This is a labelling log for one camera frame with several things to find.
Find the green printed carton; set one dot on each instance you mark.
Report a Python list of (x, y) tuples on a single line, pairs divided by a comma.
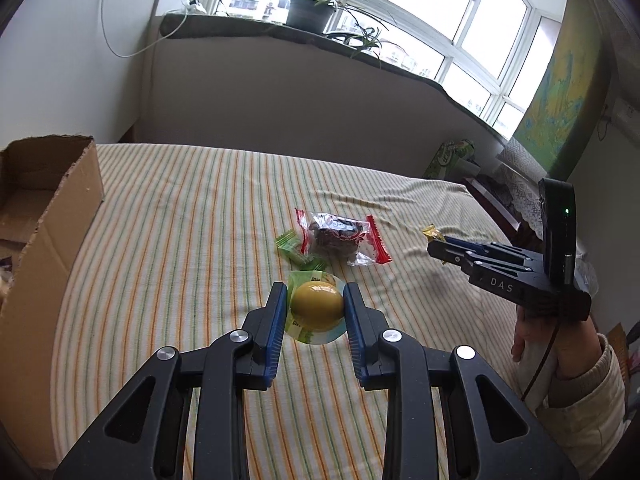
[(447, 160)]

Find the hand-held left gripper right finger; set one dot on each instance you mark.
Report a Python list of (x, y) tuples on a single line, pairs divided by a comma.
[(354, 335)]

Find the yellow round snack packet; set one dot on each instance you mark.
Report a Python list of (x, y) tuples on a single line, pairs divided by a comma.
[(317, 302)]

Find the small spider plant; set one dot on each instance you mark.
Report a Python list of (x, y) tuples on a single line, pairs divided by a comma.
[(365, 40)]

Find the cardboard box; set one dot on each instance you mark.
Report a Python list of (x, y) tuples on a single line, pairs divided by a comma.
[(55, 260)]

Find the white power adapter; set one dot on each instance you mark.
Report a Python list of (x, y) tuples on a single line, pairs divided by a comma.
[(193, 5)]

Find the dark wooden cabinet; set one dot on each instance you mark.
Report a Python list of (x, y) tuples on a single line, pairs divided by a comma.
[(492, 200)]

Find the person's right forearm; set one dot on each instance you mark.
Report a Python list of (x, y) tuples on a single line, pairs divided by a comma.
[(585, 410)]

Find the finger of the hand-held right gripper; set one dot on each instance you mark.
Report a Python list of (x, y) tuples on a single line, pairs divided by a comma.
[(462, 244), (445, 254)]

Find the white lace cloth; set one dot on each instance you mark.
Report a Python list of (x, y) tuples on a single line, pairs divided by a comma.
[(520, 185)]

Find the red-edged chocolate cake packet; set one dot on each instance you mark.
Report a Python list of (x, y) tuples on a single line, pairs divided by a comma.
[(335, 237)]

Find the small yellow candy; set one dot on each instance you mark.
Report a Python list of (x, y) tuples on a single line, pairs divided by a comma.
[(432, 234)]

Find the dark stone windowsill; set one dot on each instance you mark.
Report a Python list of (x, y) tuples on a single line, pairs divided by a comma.
[(250, 27)]

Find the wall map poster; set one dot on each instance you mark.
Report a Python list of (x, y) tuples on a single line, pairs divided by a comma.
[(560, 100)]

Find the light green candy packet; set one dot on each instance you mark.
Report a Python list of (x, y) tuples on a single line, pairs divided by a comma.
[(289, 245), (312, 262)]

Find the person's right hand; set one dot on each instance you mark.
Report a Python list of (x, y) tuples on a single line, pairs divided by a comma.
[(532, 332)]

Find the striped bed sheet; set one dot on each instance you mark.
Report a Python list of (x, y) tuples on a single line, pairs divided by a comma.
[(175, 240)]

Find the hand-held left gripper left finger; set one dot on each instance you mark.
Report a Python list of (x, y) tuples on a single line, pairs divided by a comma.
[(277, 330)]

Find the white framed window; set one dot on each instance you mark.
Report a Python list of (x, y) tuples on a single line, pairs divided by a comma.
[(415, 0)]

